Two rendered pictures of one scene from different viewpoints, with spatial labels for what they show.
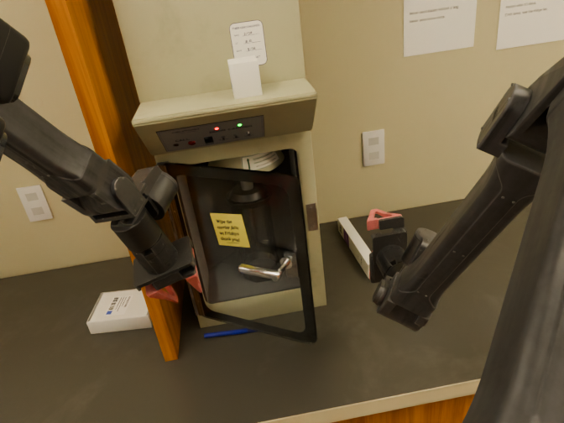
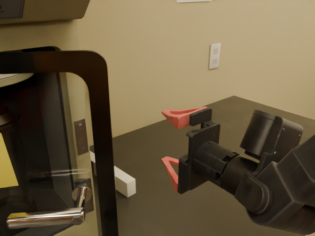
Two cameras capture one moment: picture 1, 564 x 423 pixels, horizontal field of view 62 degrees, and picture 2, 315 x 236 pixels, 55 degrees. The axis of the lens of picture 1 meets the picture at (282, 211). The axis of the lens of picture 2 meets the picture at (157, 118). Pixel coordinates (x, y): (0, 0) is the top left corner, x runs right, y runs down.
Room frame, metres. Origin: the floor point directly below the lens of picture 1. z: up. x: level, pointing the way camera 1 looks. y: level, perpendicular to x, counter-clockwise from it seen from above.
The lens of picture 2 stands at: (0.42, 0.12, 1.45)
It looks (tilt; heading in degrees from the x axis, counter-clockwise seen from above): 23 degrees down; 323
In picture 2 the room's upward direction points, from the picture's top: straight up
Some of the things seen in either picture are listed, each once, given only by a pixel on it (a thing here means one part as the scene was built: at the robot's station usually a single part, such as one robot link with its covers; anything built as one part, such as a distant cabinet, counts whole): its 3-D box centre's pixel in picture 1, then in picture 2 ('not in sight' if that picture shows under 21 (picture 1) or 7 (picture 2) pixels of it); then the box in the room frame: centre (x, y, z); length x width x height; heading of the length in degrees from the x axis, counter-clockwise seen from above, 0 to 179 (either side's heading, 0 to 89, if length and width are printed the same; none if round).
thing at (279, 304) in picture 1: (241, 257); (0, 204); (0.81, 0.10, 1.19); 0.30 x 0.01 x 0.40; 61
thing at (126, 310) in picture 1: (125, 309); not in sight; (0.98, 0.44, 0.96); 0.16 x 0.12 x 0.04; 88
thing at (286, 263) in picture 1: (264, 267); (51, 208); (0.74, 0.05, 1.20); 0.10 x 0.05 x 0.03; 61
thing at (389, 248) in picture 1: (394, 263); (213, 162); (0.69, -0.19, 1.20); 0.07 x 0.07 x 0.10; 3
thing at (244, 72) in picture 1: (244, 76); not in sight; (0.85, 0.03, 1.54); 0.05 x 0.05 x 0.06; 5
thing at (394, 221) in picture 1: (381, 227); (182, 126); (0.76, -0.19, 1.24); 0.09 x 0.07 x 0.07; 3
